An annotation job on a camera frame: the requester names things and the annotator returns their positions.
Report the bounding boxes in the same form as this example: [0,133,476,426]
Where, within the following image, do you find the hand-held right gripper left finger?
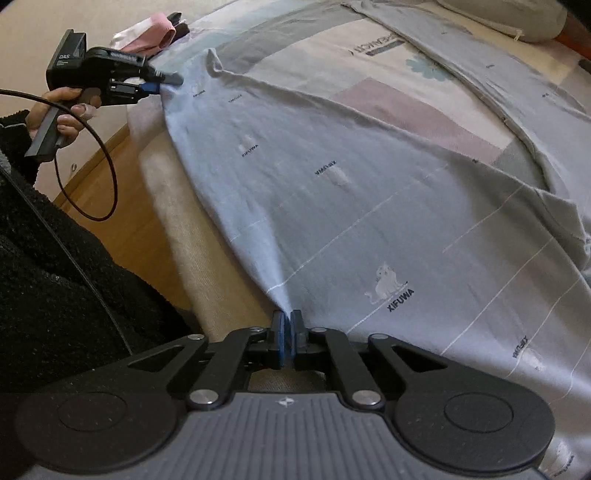
[92,310,289,412]

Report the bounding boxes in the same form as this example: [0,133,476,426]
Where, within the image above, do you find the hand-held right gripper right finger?
[287,308,467,411]

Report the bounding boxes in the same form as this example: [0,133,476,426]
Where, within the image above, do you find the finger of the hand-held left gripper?
[145,67,184,86]
[111,80,160,99]

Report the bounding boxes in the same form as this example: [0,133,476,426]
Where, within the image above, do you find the grey printed pants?
[161,0,591,480]

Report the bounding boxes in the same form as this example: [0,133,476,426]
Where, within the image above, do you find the person's left forearm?
[0,111,35,160]

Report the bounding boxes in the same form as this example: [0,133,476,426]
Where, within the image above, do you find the person's left hand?
[25,88,97,147]

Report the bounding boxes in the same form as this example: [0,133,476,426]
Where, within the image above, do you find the pink cloth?
[111,13,178,53]

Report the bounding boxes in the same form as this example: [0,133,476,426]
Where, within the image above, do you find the dark cloth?
[166,11,190,41]

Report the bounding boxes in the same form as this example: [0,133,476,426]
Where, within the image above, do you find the person's black fleece torso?
[0,152,206,395]

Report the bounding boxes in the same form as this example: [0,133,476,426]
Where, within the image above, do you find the grey cat face cushion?
[436,0,568,44]

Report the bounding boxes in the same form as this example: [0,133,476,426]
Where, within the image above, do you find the red cloth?
[554,23,591,52]

